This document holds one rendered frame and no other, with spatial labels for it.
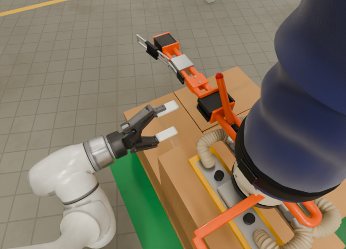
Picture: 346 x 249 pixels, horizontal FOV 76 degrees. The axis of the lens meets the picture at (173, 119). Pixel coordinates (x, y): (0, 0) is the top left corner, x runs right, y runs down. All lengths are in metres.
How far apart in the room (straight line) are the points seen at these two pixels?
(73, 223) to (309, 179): 0.52
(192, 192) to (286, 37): 0.68
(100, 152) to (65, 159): 0.08
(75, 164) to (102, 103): 1.83
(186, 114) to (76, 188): 1.06
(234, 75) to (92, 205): 1.49
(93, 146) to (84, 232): 0.20
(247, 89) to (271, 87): 1.41
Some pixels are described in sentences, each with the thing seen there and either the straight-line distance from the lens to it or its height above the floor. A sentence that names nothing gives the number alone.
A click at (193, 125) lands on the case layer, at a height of 0.54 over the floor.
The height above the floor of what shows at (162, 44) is 1.25.
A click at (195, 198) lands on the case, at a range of 0.89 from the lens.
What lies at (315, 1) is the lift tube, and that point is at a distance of 0.30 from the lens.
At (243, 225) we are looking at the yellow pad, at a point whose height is 1.12.
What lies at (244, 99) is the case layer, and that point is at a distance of 1.72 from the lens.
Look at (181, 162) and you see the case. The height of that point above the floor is 0.94.
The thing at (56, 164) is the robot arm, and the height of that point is 1.28.
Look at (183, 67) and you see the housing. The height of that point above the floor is 1.24.
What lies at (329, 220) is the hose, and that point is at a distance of 0.73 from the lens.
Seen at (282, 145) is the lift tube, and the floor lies 1.47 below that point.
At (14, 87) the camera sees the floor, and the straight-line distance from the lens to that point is 3.00.
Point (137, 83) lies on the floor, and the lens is 2.53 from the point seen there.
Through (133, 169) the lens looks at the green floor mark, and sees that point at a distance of 1.97.
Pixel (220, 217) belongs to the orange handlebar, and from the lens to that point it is 0.57.
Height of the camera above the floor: 1.79
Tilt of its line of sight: 55 degrees down
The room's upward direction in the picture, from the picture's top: straight up
